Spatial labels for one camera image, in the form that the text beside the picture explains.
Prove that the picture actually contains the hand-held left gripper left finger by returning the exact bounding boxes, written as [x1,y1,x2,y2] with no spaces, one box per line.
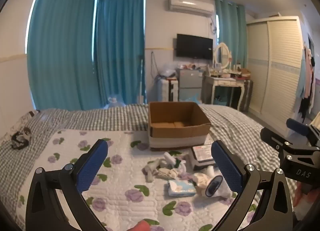
[25,139,109,231]

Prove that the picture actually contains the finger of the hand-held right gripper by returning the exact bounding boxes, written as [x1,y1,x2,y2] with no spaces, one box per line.
[260,127,302,157]
[286,118,320,147]

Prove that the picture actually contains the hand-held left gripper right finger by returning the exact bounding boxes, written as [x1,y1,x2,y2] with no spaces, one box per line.
[211,140,293,231]

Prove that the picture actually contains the white roll dark end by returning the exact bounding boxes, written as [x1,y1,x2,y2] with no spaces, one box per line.
[205,175,237,198]

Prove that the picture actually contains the white packet red label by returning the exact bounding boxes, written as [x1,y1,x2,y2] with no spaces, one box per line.
[189,144,218,171]

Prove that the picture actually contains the blue white tissue pack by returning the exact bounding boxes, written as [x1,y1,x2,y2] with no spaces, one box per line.
[166,180,197,198]

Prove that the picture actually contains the white sock green trim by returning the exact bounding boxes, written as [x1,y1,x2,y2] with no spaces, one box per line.
[164,152,187,169]

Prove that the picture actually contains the grey white sock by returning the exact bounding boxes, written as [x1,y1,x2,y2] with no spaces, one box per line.
[142,160,163,183]

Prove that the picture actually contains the beige sock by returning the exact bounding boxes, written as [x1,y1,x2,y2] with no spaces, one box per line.
[159,168,179,179]

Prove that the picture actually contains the cardboard box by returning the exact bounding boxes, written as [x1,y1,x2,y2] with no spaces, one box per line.
[148,101,212,152]

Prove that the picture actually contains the person's right hand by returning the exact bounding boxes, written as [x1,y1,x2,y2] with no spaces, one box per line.
[294,182,310,208]

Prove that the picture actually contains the hanging clothes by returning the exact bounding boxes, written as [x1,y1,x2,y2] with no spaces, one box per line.
[296,43,317,122]

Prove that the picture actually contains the white floral quilt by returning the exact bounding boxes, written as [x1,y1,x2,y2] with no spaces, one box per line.
[16,129,265,231]

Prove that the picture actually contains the dark suitcase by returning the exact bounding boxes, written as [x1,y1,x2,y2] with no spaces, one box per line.
[239,79,254,112]

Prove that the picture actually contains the cream louvred wardrobe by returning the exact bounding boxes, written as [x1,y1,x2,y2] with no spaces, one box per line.
[246,16,308,122]

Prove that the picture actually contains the clear water jug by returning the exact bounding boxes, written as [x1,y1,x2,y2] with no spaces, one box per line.
[108,95,127,108]

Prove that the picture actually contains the white dressing table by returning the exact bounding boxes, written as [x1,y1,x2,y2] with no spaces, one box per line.
[203,72,247,112]

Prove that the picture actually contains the black white cloth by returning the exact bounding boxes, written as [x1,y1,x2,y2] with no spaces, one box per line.
[11,127,32,150]

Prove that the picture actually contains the patterned pillow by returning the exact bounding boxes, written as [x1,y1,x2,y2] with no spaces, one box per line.
[14,109,41,127]

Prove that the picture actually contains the grey mini fridge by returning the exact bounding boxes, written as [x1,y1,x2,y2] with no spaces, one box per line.
[178,68,204,103]

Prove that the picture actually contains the white oval vanity mirror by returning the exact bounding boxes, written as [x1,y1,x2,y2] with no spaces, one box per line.
[213,43,232,70]

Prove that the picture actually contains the white suitcase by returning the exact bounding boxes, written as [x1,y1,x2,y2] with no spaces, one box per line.
[159,77,179,102]

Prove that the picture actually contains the narrow teal curtain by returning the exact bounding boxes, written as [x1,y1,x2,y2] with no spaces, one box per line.
[214,0,248,72]

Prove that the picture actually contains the clear plastic bags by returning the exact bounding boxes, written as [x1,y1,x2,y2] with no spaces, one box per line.
[160,63,177,78]

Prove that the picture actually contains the teal corner curtain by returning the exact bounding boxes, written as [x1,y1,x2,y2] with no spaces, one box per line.
[94,0,146,107]

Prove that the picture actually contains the wide teal curtain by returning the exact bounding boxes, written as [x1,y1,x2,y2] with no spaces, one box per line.
[26,0,97,111]

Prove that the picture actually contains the white air conditioner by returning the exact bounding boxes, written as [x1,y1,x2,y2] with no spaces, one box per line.
[168,0,215,17]

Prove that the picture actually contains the black wall television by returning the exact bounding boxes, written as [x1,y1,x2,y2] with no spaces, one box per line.
[176,34,213,60]

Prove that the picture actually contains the dark hanging cable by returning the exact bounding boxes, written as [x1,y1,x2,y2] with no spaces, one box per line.
[151,51,160,72]

